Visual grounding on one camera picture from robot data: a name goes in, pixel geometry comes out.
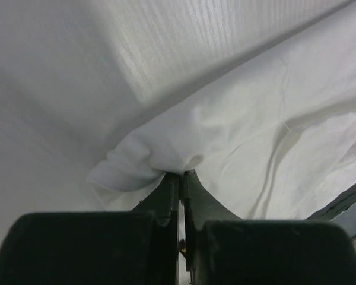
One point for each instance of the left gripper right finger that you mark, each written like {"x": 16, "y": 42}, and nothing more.
{"x": 222, "y": 248}

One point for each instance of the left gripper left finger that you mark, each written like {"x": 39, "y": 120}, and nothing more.
{"x": 130, "y": 247}

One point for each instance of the white t shirt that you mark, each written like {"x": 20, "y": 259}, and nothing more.
{"x": 273, "y": 139}

